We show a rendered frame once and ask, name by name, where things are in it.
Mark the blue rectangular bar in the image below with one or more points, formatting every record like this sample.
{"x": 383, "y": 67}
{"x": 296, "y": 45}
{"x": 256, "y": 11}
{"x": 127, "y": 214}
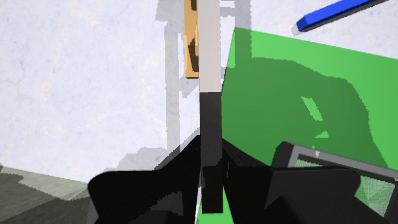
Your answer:
{"x": 330, "y": 12}

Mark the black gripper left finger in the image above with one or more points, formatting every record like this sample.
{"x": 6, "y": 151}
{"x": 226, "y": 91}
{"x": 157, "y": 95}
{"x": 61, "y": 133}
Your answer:
{"x": 174, "y": 187}

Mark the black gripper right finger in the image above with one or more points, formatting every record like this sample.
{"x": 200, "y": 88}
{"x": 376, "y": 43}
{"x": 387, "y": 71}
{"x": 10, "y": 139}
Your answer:
{"x": 252, "y": 187}

